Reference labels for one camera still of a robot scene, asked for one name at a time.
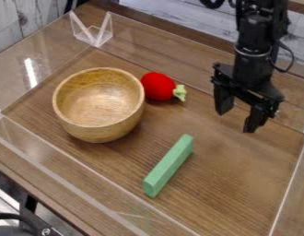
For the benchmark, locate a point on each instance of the black metal base plate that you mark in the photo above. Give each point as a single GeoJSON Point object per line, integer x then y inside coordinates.
{"type": "Point", "coordinates": [44, 228]}

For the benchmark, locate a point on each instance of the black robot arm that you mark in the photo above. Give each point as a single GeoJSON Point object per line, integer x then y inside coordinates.
{"type": "Point", "coordinates": [261, 23]}

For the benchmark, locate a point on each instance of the wooden bowl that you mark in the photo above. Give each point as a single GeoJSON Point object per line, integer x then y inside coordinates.
{"type": "Point", "coordinates": [99, 104]}

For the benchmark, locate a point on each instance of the red plush strawberry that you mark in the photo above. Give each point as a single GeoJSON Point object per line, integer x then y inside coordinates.
{"type": "Point", "coordinates": [161, 88]}

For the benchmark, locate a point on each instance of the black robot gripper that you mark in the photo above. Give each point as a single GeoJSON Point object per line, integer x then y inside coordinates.
{"type": "Point", "coordinates": [247, 81]}

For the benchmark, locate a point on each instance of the green rectangular block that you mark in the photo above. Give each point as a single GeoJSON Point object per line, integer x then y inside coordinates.
{"type": "Point", "coordinates": [167, 166]}

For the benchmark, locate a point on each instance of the clear acrylic tray wall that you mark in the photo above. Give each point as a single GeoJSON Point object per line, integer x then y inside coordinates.
{"type": "Point", "coordinates": [99, 207]}

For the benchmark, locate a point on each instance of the black table leg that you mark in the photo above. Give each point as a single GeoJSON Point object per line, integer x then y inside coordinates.
{"type": "Point", "coordinates": [31, 203]}

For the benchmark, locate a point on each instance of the clear acrylic corner bracket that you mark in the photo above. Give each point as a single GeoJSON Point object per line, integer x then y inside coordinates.
{"type": "Point", "coordinates": [92, 35]}

